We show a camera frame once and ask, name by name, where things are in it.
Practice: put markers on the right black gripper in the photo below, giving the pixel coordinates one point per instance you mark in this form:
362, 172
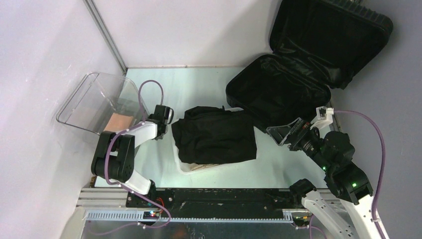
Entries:
280, 134

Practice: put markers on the beige cloth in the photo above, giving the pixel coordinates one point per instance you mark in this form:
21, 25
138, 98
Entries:
195, 167

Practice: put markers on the black ribbed hard-shell suitcase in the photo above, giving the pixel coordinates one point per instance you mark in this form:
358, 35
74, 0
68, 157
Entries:
316, 46

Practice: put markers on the white perforated plastic basket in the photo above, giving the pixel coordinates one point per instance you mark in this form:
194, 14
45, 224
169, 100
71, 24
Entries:
184, 166

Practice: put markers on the clear acrylic bin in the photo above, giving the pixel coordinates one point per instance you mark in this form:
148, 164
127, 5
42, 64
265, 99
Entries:
98, 96

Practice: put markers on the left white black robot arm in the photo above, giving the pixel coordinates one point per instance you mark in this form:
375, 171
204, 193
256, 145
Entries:
115, 152

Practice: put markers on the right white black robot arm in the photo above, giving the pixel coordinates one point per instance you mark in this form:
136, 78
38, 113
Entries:
345, 180

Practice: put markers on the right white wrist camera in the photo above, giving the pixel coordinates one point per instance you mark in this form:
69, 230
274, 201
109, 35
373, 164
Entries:
324, 117

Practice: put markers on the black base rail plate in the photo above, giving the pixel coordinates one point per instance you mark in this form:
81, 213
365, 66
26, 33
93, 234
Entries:
238, 204

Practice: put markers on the aluminium frame rail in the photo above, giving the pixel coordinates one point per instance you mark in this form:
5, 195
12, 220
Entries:
116, 204

